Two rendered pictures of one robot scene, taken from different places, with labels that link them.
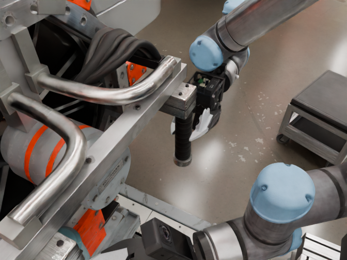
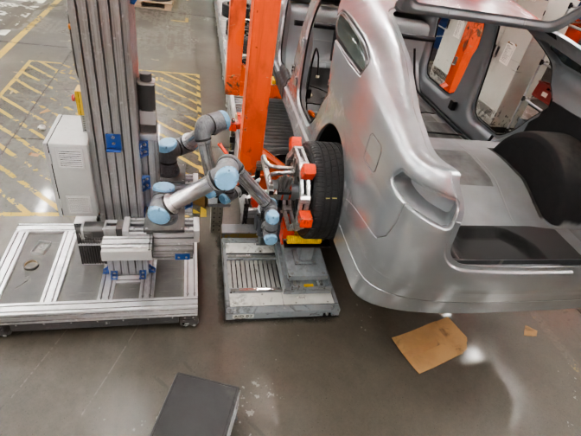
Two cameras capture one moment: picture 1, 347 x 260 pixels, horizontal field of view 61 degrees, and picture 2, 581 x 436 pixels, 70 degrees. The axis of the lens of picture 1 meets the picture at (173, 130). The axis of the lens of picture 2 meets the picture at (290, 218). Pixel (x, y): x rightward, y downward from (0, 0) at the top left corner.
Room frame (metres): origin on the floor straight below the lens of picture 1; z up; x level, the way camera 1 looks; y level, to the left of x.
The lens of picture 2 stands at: (2.09, -1.36, 2.39)
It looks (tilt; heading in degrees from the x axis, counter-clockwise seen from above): 37 degrees down; 136
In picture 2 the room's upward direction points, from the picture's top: 11 degrees clockwise
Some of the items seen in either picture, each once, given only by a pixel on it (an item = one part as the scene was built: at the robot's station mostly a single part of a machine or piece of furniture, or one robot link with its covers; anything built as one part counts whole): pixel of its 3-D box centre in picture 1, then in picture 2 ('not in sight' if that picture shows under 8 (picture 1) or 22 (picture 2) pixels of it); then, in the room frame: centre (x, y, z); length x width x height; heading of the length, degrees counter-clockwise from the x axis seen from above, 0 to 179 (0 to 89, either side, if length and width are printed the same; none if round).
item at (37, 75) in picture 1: (105, 54); (283, 174); (0.42, 0.11, 1.03); 0.19 x 0.18 x 0.11; 63
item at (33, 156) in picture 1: (67, 157); (284, 189); (0.36, 0.20, 0.85); 0.21 x 0.14 x 0.14; 63
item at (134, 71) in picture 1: (126, 65); (304, 219); (0.67, 0.13, 0.85); 0.09 x 0.08 x 0.07; 153
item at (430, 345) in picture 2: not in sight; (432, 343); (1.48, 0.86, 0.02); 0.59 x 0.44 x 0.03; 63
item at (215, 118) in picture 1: (208, 115); not in sight; (0.49, -0.08, 0.83); 0.09 x 0.05 x 0.02; 161
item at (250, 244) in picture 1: (262, 233); (227, 195); (0.22, -0.15, 0.81); 0.11 x 0.08 x 0.09; 108
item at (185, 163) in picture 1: (183, 136); not in sight; (0.44, -0.02, 0.83); 0.04 x 0.04 x 0.16
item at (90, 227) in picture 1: (70, 224); (291, 231); (0.41, 0.30, 0.48); 0.16 x 0.12 x 0.17; 63
